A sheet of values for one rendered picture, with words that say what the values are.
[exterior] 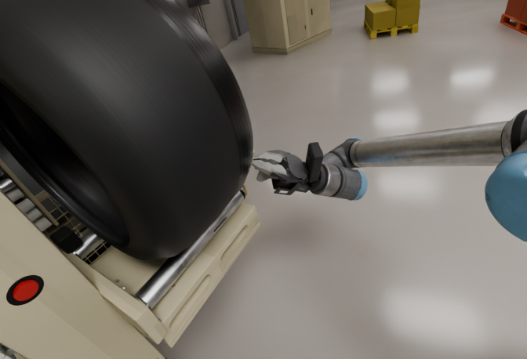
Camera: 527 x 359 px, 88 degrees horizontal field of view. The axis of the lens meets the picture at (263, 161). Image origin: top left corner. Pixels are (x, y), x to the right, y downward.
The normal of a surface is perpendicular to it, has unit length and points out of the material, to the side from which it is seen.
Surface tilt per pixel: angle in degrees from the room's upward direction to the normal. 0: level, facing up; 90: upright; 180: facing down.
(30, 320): 90
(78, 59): 52
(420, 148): 70
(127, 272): 0
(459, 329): 0
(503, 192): 90
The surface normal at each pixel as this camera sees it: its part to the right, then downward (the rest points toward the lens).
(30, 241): 0.84, 0.17
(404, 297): -0.18, -0.80
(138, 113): 0.54, 0.00
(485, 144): -0.93, 0.04
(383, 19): -0.13, 0.59
